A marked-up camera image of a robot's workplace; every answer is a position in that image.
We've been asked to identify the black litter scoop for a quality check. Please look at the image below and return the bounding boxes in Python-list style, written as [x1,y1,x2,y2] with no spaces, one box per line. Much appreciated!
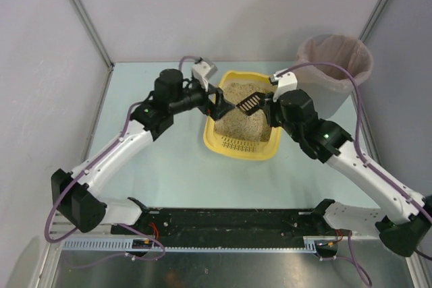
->
[236,92,266,116]

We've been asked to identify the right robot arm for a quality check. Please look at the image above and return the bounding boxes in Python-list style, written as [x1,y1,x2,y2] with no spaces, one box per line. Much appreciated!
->
[260,90,431,257]

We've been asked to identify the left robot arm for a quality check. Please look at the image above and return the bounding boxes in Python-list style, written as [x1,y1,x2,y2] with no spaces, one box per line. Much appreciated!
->
[51,69,235,233]

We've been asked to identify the beige cat litter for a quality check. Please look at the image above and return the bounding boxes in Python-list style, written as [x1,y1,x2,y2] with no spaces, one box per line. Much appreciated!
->
[214,80,272,142]

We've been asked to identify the yellow litter box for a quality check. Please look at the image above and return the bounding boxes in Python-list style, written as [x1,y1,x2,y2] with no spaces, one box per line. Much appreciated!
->
[203,70,281,161]

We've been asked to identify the grey trash bin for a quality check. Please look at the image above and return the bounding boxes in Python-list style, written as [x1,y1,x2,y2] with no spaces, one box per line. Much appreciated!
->
[298,82,353,119]

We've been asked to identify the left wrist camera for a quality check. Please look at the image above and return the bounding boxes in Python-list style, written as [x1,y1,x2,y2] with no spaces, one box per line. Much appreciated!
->
[191,58,217,92]

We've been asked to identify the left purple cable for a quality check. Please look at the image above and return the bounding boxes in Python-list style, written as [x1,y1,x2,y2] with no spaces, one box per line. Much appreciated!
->
[45,55,203,268]

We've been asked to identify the purple cable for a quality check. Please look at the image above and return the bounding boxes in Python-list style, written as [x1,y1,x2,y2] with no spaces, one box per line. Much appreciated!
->
[45,55,203,268]
[271,61,432,285]

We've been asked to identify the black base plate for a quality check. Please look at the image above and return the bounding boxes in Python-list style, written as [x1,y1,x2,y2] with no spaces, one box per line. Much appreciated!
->
[132,208,348,247]

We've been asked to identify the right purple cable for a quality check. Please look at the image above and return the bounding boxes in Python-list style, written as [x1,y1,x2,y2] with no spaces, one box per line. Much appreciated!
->
[271,61,432,285]

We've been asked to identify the grey slotted cable duct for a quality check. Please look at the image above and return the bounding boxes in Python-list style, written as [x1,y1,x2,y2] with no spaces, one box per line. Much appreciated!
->
[62,237,336,253]

